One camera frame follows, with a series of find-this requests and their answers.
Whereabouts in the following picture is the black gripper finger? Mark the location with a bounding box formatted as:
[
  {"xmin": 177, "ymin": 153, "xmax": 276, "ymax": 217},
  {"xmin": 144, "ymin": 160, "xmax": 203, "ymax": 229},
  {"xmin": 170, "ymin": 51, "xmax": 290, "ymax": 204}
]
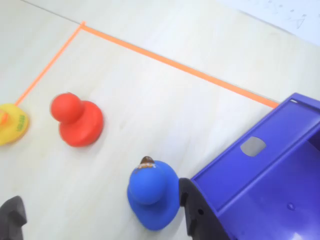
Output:
[
  {"xmin": 0, "ymin": 195, "xmax": 28, "ymax": 240},
  {"xmin": 178, "ymin": 177, "xmax": 230, "ymax": 240}
]

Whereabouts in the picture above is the blue rubber duck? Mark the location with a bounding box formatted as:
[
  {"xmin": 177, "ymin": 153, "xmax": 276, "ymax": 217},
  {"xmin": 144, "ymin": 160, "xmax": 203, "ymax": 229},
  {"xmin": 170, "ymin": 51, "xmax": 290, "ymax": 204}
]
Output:
[{"xmin": 126, "ymin": 156, "xmax": 181, "ymax": 232}]

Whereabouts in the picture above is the purple plastic box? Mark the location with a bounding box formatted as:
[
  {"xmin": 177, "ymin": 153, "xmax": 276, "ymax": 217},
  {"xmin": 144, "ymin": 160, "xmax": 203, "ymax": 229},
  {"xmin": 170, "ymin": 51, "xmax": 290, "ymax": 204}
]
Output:
[{"xmin": 190, "ymin": 92, "xmax": 320, "ymax": 240}]

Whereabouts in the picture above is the yellow rubber duck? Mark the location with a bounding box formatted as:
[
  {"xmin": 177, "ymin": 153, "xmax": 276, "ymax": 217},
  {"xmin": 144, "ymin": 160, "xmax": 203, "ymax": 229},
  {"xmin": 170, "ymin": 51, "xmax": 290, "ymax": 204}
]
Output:
[{"xmin": 0, "ymin": 103, "xmax": 30, "ymax": 147}]

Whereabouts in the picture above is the red rubber duck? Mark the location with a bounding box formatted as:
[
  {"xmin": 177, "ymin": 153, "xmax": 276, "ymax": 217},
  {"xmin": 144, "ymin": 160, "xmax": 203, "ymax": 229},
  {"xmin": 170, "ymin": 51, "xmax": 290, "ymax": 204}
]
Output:
[{"xmin": 50, "ymin": 92, "xmax": 105, "ymax": 148}]

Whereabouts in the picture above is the long orange tape strip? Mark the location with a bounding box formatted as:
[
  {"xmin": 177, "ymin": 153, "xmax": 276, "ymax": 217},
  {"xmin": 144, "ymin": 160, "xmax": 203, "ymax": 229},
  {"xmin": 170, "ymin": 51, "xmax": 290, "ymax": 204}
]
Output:
[{"xmin": 79, "ymin": 21, "xmax": 280, "ymax": 109}]

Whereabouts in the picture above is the thin orange tape strip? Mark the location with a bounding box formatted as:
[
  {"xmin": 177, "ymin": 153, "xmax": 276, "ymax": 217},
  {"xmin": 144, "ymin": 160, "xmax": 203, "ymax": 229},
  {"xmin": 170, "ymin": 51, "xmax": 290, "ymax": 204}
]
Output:
[{"xmin": 14, "ymin": 26, "xmax": 82, "ymax": 107}]

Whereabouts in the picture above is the white paper sheet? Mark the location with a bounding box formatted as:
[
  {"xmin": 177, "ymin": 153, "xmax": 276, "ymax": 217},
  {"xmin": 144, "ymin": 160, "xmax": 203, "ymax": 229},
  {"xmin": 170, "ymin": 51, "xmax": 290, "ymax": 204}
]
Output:
[{"xmin": 214, "ymin": 0, "xmax": 320, "ymax": 48}]

